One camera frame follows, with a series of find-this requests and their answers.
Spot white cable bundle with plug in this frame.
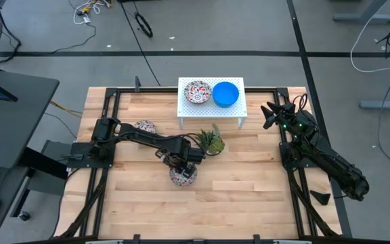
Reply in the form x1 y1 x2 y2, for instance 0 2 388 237
72 0 112 26

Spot black triangular plastic part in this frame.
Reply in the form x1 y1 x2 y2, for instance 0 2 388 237
309 189 332 206

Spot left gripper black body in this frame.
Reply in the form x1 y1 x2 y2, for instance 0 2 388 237
163 154 205 170

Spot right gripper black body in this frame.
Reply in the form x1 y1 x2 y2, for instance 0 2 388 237
263 103 299 130

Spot succulent plant in black pot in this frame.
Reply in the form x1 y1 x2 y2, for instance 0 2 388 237
194 123 226 157

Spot black coiled cable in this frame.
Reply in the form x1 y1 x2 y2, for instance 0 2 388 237
133 12 154 39

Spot grey desk foot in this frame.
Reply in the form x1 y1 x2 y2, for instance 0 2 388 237
360 91 390 111
332 0 390 24

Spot patterned ceramic mini bowl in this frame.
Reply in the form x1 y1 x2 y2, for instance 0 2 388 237
169 165 198 186
133 119 158 135
183 80 213 105

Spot black aluminium table frame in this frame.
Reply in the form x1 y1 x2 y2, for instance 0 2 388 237
58 76 341 244

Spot white perforated metal shelf riser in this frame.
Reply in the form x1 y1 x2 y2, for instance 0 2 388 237
176 77 248 129

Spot dark grey desk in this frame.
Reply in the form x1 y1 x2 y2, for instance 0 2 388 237
0 66 60 244

